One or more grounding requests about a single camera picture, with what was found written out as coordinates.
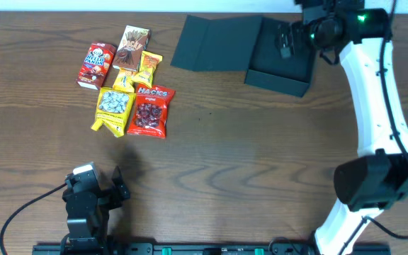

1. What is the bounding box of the yellow orange snack packet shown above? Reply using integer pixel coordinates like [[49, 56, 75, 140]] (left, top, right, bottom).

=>
[[132, 51, 163, 88]]

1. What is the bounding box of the dark green gift box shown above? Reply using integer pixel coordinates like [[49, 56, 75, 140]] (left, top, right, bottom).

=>
[[171, 16, 316, 97]]

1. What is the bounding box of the small yellow snack packet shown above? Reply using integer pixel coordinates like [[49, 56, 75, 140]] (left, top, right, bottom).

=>
[[113, 69, 135, 93]]

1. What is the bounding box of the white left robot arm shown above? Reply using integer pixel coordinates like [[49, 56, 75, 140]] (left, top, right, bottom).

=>
[[59, 162, 130, 254]]

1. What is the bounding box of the yellow candy bag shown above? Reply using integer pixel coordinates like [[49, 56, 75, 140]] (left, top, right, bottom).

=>
[[91, 87, 136, 137]]

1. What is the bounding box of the red Hacks candy bag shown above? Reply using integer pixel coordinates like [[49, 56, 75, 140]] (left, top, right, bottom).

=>
[[127, 84, 176, 139]]

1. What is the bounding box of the red Hello Panda box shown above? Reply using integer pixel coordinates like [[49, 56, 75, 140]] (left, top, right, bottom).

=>
[[76, 41, 116, 90]]

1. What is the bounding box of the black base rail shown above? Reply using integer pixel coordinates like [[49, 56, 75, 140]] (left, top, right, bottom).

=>
[[32, 242, 392, 255]]

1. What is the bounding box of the brown Pocky box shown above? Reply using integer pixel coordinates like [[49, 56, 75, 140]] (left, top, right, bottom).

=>
[[113, 25, 151, 72]]

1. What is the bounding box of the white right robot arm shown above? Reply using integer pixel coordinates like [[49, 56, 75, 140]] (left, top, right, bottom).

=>
[[276, 0, 408, 254]]

